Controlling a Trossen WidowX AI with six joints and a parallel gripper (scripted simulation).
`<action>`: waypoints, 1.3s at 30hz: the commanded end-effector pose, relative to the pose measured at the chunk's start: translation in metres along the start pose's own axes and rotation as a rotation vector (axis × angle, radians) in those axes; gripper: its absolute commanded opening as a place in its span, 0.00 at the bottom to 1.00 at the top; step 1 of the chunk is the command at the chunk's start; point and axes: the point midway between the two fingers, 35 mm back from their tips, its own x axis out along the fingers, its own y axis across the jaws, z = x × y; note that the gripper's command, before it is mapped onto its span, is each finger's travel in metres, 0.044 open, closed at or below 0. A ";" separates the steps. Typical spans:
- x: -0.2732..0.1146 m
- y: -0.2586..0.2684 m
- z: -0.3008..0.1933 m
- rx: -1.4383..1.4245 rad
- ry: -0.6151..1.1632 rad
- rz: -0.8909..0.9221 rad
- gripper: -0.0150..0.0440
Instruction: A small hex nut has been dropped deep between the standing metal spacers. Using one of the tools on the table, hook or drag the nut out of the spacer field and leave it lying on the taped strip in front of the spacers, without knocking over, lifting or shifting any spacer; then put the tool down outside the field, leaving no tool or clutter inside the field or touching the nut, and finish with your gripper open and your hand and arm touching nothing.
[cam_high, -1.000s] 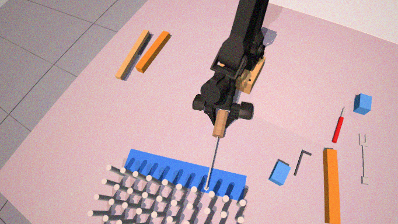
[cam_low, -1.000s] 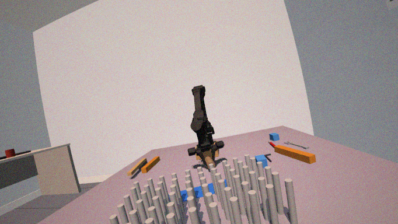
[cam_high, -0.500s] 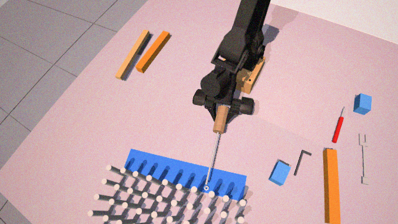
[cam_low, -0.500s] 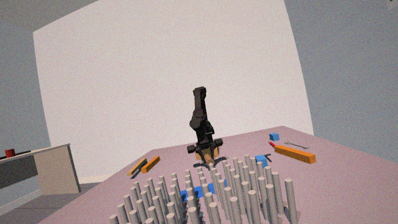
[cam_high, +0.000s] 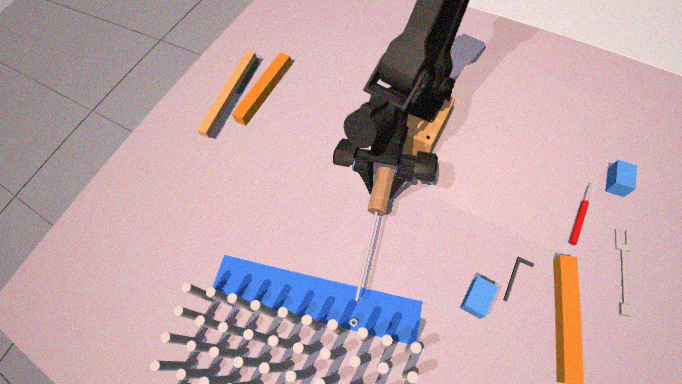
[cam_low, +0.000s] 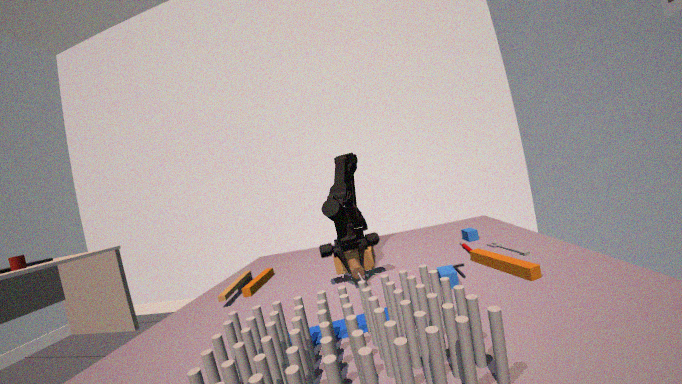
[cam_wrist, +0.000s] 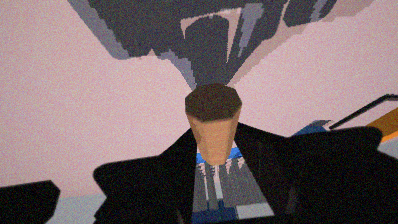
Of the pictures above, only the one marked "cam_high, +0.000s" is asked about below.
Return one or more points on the grey l-shaped hook tool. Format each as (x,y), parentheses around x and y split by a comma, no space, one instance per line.
(507,294)

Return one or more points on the thin grey forked tool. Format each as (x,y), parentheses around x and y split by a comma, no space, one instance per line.
(625,308)

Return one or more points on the red-handled screwdriver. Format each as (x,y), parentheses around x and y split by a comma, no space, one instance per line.
(580,218)

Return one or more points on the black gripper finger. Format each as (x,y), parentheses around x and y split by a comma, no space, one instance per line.
(366,175)
(399,180)

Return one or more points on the blue flat strip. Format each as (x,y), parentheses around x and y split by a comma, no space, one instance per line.
(322,299)

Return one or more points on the blue box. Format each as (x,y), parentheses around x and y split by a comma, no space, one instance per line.
(479,297)
(621,178)

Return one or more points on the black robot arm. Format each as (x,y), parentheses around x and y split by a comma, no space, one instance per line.
(417,66)

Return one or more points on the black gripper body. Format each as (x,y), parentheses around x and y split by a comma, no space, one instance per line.
(388,150)

